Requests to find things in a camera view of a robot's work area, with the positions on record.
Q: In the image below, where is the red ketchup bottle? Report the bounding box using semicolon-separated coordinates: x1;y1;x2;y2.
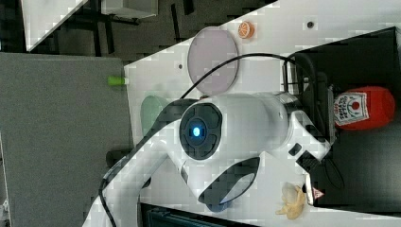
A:
334;86;396;131

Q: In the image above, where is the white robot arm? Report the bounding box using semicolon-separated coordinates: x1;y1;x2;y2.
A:
82;92;331;227

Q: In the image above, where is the black toaster oven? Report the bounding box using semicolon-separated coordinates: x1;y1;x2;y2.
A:
285;27;400;216

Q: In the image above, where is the green perforated colander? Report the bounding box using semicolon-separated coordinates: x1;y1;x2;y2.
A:
140;96;168;135

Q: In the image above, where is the pale pink round plate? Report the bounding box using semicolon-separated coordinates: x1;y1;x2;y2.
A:
187;26;238;96

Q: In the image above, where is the blue bowl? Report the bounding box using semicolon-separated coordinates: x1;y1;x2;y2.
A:
207;201;232;213

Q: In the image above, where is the orange slice toy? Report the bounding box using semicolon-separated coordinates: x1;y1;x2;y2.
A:
237;21;254;39

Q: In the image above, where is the peeled toy banana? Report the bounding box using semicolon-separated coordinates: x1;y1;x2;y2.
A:
275;183;305;220

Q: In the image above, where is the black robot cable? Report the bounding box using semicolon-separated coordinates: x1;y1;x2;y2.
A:
97;52;316;227

